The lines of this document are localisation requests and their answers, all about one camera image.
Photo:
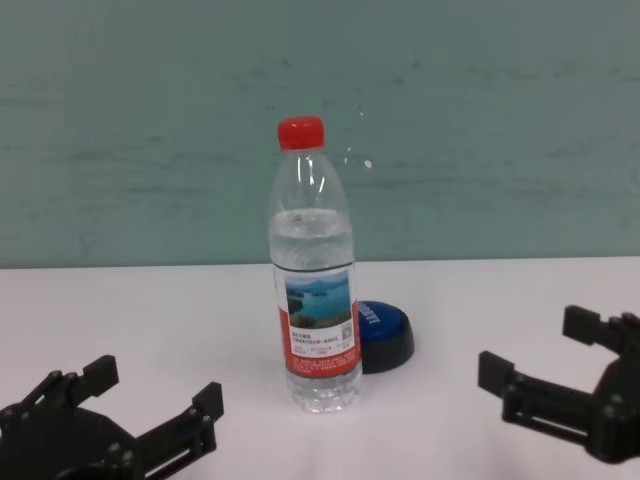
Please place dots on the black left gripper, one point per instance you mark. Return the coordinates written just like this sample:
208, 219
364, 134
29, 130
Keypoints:
60, 445

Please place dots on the clear water bottle red cap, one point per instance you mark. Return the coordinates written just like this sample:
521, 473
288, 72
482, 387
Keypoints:
315, 310

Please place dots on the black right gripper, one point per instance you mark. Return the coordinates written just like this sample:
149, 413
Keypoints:
620, 410

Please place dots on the blue push button black base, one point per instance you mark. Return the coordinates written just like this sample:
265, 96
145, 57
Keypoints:
387, 337

